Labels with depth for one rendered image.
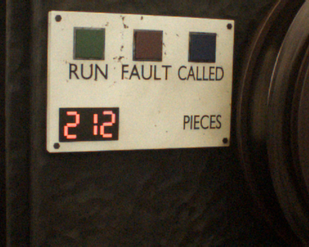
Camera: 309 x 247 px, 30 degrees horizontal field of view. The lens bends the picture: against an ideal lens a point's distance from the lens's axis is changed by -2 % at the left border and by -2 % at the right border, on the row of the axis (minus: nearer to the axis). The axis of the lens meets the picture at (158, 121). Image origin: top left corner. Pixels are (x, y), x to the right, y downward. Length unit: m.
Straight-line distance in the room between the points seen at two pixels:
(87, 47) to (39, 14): 0.08
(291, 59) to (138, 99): 0.21
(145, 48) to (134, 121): 0.10
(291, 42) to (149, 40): 0.19
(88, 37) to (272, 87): 0.24
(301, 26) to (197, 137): 0.22
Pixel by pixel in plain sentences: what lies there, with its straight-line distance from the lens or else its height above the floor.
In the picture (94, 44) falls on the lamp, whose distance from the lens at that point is 0.75.
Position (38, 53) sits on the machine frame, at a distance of 0.76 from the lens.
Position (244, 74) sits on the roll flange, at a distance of 0.76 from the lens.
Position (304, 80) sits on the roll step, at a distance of 0.71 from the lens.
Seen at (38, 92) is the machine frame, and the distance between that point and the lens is 0.76.
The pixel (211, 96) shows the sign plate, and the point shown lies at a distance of 0.81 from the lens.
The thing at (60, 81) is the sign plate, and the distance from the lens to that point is 0.74.
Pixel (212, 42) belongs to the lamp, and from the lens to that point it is 0.81.
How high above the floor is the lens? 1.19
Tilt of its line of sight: 7 degrees down
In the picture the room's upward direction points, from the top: 2 degrees clockwise
